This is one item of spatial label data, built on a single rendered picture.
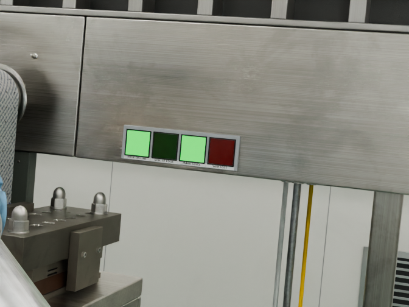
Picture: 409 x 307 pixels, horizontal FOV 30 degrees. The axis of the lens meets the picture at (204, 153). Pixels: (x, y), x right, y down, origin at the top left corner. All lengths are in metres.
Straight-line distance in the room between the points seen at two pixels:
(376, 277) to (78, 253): 0.63
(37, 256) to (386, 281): 0.73
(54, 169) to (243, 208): 1.10
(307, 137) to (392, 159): 0.17
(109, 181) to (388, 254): 2.70
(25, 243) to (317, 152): 0.57
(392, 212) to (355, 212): 2.20
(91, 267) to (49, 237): 0.16
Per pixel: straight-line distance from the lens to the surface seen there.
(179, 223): 4.04
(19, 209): 1.33
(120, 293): 1.54
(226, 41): 1.53
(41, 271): 1.38
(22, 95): 1.62
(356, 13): 1.50
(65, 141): 1.65
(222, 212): 3.97
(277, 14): 1.52
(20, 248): 1.30
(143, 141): 1.57
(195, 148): 1.53
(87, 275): 1.49
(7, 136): 1.59
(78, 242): 1.43
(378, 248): 1.65
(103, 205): 1.61
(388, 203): 1.64
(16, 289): 0.67
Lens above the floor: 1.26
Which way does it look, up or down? 3 degrees down
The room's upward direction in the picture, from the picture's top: 5 degrees clockwise
